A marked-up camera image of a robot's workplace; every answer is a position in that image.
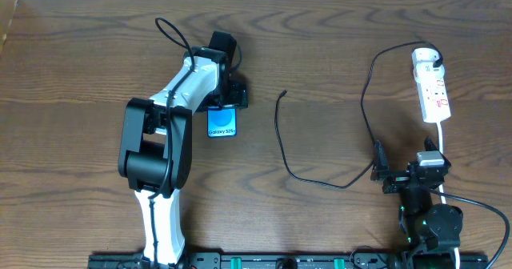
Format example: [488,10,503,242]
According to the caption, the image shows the blue Samsung Galaxy smartphone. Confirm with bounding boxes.
[207,108,237,138]

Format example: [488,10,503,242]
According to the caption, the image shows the black USB charging cable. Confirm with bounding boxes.
[274,40,444,190]

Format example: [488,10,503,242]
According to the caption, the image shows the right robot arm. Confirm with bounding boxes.
[370,138,463,269]

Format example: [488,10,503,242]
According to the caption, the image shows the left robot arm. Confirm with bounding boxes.
[118,31,248,268]

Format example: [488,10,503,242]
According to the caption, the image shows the white power strip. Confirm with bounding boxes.
[413,64,451,123]

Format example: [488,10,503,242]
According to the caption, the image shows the white power strip cord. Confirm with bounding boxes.
[436,120,461,269]

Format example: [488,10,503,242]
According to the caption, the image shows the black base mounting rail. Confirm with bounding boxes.
[86,250,488,269]

